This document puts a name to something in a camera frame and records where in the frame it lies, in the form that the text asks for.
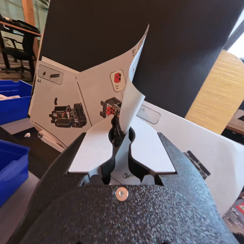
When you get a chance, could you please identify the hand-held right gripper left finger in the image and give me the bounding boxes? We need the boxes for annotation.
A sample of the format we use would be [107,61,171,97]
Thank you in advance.
[68,116,115,180]

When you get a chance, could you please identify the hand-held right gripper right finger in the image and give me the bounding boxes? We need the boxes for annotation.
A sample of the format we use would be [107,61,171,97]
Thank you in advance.
[128,116,176,181]

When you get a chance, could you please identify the instruction booklet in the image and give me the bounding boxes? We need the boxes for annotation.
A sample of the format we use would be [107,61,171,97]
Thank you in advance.
[28,24,244,218]

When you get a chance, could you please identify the blue plastic bin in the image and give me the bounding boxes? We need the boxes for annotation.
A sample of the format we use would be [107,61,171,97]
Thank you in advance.
[0,140,30,208]
[0,80,33,125]

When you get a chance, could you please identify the lego set box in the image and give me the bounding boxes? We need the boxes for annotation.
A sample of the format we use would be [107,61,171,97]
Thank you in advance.
[224,198,244,234]

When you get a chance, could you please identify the white book stand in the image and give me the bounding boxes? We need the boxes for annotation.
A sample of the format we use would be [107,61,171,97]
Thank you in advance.
[37,130,132,186]

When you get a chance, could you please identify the beige wooden chair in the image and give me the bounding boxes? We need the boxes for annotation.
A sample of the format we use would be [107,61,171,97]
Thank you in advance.
[185,50,244,134]

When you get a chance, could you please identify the black partition panel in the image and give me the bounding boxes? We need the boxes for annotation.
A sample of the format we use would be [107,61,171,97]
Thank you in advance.
[38,0,244,118]

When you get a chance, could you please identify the black standing desk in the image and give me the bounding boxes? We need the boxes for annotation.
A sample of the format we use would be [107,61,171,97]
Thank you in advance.
[0,15,41,73]

